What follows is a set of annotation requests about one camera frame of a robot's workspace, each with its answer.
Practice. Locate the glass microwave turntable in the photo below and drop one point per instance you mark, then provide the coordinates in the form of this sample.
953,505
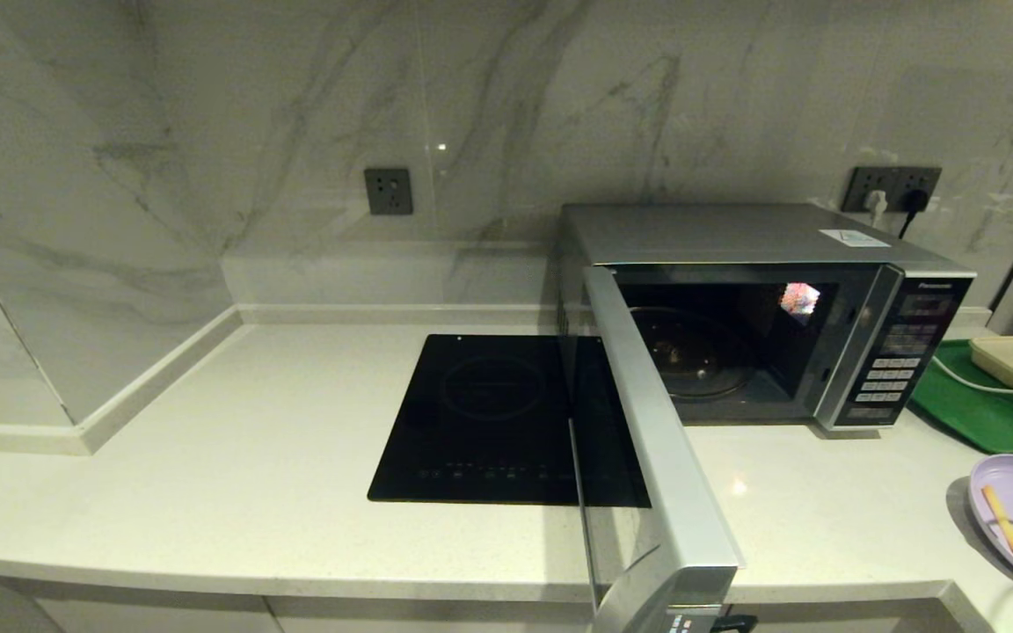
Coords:
691,352

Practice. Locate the silver microwave oven body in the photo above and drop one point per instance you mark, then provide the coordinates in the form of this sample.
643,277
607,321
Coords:
717,230

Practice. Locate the white paper sheet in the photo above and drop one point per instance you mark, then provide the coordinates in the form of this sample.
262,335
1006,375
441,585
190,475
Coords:
856,237

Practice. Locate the black induction cooktop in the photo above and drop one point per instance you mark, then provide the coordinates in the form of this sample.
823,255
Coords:
471,413

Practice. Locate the white power plug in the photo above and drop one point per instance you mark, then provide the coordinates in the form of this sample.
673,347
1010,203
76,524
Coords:
877,204

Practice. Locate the black power plug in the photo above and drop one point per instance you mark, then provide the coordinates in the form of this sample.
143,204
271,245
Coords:
915,200

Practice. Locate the green plastic tray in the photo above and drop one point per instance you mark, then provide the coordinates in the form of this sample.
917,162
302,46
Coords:
972,413

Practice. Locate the orange french fry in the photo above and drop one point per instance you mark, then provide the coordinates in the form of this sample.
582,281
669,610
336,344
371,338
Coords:
1003,520

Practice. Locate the grey single wall socket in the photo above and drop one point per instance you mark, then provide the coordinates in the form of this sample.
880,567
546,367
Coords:
388,192

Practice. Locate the grey double wall socket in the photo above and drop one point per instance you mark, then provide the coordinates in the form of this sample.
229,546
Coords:
893,178

